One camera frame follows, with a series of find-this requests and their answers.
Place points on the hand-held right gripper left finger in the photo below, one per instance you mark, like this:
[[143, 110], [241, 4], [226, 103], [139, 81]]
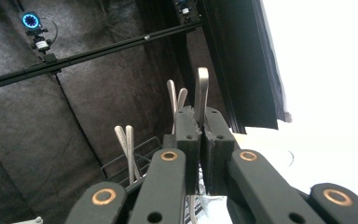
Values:
[[167, 186]]

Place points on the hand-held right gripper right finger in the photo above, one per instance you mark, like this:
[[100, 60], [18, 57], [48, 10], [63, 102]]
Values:
[[251, 186]]

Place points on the silver fork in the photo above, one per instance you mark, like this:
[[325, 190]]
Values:
[[202, 93]]

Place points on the black metal crossbar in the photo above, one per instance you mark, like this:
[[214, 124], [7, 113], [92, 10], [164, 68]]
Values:
[[105, 49]]

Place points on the small black camera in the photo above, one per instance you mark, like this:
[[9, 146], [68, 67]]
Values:
[[185, 11]]

